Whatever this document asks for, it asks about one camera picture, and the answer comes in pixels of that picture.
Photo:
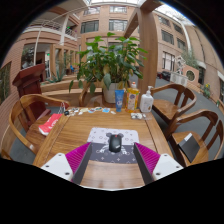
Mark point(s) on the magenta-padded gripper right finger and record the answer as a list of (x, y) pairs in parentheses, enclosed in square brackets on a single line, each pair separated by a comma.
[(163, 165)]

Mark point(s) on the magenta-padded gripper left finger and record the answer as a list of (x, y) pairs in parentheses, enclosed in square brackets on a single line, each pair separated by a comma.
[(60, 165)]

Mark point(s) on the black computer mouse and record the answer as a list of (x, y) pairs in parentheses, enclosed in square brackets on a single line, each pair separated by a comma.
[(115, 143)]

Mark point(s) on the bear print mouse pad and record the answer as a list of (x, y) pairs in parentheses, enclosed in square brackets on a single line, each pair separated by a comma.
[(100, 136)]

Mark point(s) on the black flat box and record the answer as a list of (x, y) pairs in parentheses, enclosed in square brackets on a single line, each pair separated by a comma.
[(189, 146)]

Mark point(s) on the red bag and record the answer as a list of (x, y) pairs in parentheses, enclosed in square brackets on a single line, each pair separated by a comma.
[(50, 124)]

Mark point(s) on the wooden armchair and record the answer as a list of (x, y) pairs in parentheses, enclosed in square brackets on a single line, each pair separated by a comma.
[(206, 146), (20, 120), (166, 106), (85, 96)]

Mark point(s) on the clear plastic packet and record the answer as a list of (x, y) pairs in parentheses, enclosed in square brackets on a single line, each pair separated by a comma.
[(137, 115)]

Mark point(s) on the scattered small stickers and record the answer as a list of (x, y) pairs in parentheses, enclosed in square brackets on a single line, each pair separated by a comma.
[(90, 110)]

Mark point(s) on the white pump bottle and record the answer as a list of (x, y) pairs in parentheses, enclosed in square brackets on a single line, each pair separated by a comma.
[(146, 102)]

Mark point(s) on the yellow dish soap bottle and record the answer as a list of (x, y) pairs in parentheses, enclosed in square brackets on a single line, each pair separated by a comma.
[(132, 99)]

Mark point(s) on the blue squeeze tube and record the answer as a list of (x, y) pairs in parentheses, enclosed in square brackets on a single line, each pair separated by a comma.
[(119, 100)]

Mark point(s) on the dark red wooden lectern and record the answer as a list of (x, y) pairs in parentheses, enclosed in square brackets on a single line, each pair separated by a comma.
[(30, 86)]

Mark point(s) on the large green potted plant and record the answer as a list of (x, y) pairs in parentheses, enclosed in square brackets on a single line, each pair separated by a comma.
[(110, 63)]

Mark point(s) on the wooden pillar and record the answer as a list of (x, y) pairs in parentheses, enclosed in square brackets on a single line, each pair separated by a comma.
[(148, 36)]

